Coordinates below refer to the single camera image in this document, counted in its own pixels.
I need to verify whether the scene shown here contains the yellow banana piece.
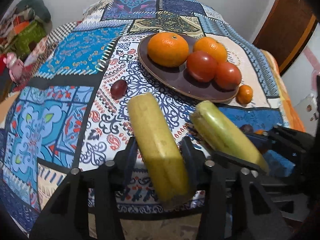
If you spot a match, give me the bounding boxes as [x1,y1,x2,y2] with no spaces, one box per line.
[127,93,195,209]

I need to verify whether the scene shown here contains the greenish banana piece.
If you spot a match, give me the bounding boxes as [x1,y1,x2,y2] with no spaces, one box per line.
[190,101,270,173]

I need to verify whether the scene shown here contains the dark purple grape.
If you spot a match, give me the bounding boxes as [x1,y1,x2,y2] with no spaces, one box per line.
[240,124,254,133]

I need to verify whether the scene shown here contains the red purple grape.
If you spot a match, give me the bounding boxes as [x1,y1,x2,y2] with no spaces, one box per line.
[110,79,127,99]

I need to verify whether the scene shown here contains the small mandarin orange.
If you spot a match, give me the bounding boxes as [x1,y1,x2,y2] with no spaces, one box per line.
[236,85,253,105]

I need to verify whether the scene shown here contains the red tomato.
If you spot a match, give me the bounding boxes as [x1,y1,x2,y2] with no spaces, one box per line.
[186,51,218,83]
[214,62,242,90]

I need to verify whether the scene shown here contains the large round orange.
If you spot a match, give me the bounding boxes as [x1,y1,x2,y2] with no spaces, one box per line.
[147,32,189,68]

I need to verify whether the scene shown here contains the blue patchwork bedspread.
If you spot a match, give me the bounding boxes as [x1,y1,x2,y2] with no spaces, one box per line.
[1,0,285,235]

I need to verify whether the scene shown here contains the purple ceramic plate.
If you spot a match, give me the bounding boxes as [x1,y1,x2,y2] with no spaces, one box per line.
[137,35,239,103]

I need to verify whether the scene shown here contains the pink plush toy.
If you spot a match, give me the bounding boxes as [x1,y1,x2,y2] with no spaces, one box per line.
[3,52,24,84]

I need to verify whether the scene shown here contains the green storage box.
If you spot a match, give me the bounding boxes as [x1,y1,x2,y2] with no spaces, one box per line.
[12,20,46,60]

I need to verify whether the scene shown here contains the wooden door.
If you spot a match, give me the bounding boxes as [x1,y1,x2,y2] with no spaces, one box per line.
[253,0,318,75]

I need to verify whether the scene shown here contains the grey green plush cushion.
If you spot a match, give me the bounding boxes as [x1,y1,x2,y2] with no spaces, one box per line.
[16,0,51,23]

